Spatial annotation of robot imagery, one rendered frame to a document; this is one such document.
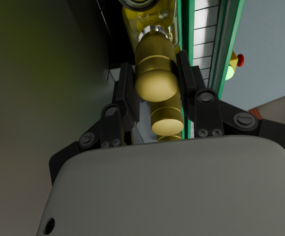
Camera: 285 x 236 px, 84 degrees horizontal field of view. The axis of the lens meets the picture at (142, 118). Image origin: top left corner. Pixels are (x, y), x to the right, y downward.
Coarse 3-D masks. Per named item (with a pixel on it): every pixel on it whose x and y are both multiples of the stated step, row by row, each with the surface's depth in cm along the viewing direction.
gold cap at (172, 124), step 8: (176, 96) 17; (152, 104) 17; (160, 104) 16; (168, 104) 16; (176, 104) 16; (152, 112) 17; (160, 112) 16; (168, 112) 15; (176, 112) 16; (152, 120) 16; (160, 120) 15; (168, 120) 15; (176, 120) 15; (152, 128) 16; (160, 128) 16; (168, 128) 16; (176, 128) 16
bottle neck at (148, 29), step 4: (148, 28) 14; (152, 28) 14; (156, 28) 14; (160, 28) 14; (144, 32) 14; (148, 32) 14; (152, 32) 14; (156, 32) 14; (160, 32) 14; (164, 32) 15; (140, 36) 15; (144, 36) 14; (164, 36) 14; (140, 40) 15
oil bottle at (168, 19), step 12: (168, 0) 14; (132, 12) 15; (144, 12) 14; (156, 12) 14; (168, 12) 14; (132, 24) 15; (144, 24) 15; (156, 24) 15; (168, 24) 15; (132, 36) 16; (168, 36) 15; (132, 48) 18
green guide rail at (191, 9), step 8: (184, 0) 28; (192, 0) 24; (184, 8) 29; (192, 8) 25; (184, 16) 31; (192, 16) 26; (184, 24) 32; (192, 24) 27; (184, 32) 33; (192, 32) 28; (184, 40) 34; (192, 40) 29; (184, 48) 36; (192, 48) 30; (192, 56) 31; (192, 64) 33
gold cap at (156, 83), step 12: (156, 36) 13; (144, 48) 12; (156, 48) 12; (168, 48) 12; (144, 60) 11; (156, 60) 11; (168, 60) 11; (144, 72) 11; (156, 72) 11; (168, 72) 11; (144, 84) 11; (156, 84) 11; (168, 84) 11; (144, 96) 12; (156, 96) 12; (168, 96) 12
